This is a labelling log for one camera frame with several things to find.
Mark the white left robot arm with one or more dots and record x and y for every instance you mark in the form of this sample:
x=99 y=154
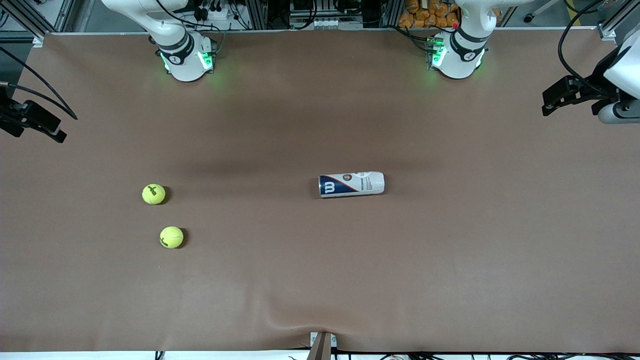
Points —
x=460 y=65

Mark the metal table clamp bracket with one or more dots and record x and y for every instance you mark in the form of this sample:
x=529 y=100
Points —
x=322 y=345

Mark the office chair base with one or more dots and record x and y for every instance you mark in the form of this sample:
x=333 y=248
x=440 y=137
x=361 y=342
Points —
x=528 y=18

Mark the aluminium frame post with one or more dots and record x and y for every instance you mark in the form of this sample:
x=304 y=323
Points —
x=37 y=41
x=607 y=32

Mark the yellow Wilson tennis ball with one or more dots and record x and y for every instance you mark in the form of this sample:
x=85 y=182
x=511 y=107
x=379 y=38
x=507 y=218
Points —
x=171 y=237
x=153 y=194

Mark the white power strip black plugs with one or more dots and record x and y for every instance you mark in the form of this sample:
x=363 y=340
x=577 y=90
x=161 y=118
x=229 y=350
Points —
x=220 y=14

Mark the aluminium equipment rack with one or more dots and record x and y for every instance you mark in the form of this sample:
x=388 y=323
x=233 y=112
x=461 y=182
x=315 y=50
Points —
x=255 y=15

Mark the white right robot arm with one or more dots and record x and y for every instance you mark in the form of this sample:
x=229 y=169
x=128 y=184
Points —
x=185 y=65

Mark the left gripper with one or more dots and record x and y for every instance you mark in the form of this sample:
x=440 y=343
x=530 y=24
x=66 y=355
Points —
x=599 y=81

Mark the white blue tennis ball can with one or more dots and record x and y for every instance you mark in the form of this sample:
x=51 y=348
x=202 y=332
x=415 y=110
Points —
x=352 y=185

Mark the orange packaged goods pile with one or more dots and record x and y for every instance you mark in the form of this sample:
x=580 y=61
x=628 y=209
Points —
x=425 y=15

